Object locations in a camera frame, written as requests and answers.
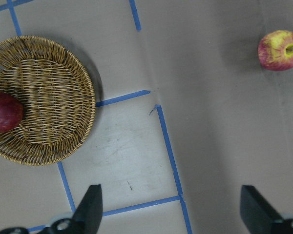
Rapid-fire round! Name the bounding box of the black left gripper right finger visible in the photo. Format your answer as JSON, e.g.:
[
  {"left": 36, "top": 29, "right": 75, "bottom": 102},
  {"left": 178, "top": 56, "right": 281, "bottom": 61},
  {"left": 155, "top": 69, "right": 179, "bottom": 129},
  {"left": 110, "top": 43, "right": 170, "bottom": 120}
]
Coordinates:
[{"left": 240, "top": 185, "right": 293, "bottom": 234}]

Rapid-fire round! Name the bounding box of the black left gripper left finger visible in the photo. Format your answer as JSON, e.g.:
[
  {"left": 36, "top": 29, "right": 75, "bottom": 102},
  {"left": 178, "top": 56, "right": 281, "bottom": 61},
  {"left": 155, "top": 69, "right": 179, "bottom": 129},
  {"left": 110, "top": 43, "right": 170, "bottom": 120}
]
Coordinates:
[{"left": 0, "top": 184, "right": 103, "bottom": 234}]

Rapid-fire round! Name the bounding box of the yellow-red apple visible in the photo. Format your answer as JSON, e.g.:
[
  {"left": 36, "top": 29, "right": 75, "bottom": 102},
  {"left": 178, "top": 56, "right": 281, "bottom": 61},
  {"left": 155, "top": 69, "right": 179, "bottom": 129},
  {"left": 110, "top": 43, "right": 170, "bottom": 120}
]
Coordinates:
[{"left": 257, "top": 30, "right": 293, "bottom": 71}]

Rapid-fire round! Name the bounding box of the wicker basket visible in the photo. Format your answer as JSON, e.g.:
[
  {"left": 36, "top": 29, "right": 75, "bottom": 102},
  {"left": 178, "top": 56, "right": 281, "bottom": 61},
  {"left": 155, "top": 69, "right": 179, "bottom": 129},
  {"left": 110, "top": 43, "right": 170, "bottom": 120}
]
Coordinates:
[{"left": 0, "top": 36, "right": 96, "bottom": 166}]

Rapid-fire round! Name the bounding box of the dark red apple in basket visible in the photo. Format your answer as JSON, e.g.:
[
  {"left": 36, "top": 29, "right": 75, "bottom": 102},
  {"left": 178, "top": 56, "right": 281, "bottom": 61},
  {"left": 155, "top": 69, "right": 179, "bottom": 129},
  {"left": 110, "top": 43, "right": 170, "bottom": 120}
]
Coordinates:
[{"left": 0, "top": 92, "right": 23, "bottom": 133}]

